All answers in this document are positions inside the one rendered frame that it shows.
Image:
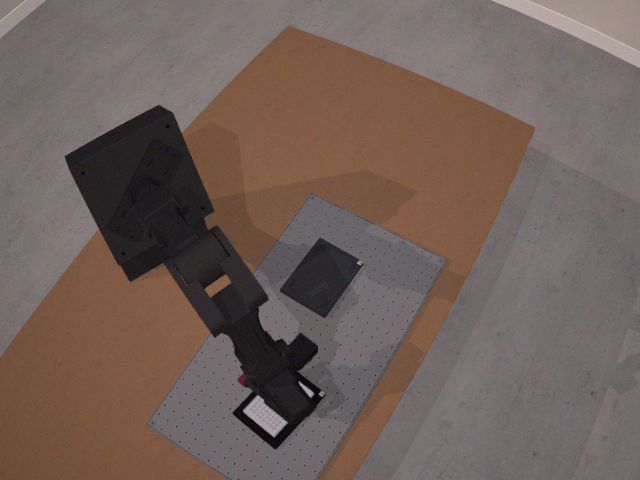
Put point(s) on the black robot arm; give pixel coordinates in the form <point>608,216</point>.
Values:
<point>201,260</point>

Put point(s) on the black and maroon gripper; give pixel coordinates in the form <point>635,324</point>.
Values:
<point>264,395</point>

